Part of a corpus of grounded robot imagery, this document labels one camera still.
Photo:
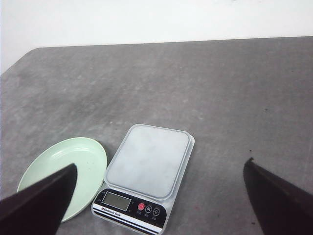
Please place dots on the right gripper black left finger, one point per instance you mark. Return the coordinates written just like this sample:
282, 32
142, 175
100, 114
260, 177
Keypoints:
39, 208

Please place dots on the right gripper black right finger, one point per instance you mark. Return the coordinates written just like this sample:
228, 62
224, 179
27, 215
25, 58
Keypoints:
280, 207

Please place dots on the light green plate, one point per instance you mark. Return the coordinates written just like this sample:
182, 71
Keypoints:
90, 158

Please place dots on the silver electronic kitchen scale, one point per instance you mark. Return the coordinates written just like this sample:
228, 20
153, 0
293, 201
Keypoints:
143, 178

